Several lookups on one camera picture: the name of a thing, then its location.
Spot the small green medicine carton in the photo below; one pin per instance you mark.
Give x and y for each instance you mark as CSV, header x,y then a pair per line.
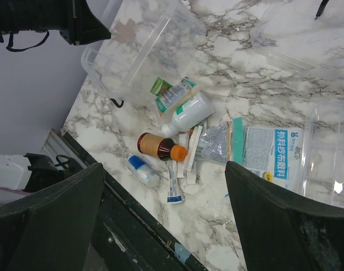
x,y
160,85

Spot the small blue white tube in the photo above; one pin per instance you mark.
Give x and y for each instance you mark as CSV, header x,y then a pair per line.
x,y
175,194

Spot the white plastic bottle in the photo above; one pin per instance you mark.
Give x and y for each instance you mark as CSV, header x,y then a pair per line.
x,y
189,115

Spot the grey zip bag green header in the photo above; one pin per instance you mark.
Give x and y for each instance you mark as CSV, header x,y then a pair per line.
x,y
222,143

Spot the white gauze roll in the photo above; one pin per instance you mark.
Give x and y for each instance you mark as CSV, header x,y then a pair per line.
x,y
143,171

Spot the amber bottle orange cap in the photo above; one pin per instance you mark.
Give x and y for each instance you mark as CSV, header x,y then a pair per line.
x,y
162,148

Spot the blue white gauze dressing pack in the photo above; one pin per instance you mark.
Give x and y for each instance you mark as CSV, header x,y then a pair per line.
x,y
273,154

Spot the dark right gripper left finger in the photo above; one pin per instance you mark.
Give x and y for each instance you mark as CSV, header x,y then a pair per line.
x,y
52,228

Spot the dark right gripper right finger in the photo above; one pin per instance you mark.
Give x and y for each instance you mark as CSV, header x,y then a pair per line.
x,y
282,230

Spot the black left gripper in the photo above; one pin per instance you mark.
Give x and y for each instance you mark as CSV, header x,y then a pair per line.
x,y
73,19

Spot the white paper sachets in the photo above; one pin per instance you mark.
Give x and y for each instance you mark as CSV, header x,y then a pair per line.
x,y
188,168

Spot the clear plastic medicine box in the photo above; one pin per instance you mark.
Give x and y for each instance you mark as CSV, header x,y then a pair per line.
x,y
149,40

